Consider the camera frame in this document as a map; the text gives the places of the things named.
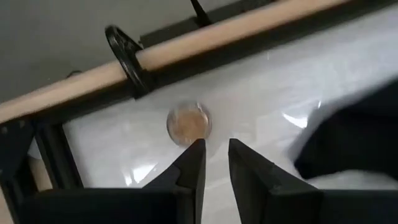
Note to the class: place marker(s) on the black cloth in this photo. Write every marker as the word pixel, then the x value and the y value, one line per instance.
pixel 357 140

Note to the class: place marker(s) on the small brown lid spice jar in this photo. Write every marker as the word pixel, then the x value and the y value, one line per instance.
pixel 188 123

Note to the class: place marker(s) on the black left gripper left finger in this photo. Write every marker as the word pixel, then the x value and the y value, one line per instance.
pixel 186 186

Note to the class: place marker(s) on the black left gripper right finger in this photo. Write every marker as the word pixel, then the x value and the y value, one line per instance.
pixel 258 189

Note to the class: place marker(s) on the black frame clamp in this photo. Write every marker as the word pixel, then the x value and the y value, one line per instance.
pixel 124 53

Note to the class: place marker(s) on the white table cover sheet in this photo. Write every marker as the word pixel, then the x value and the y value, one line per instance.
pixel 264 102

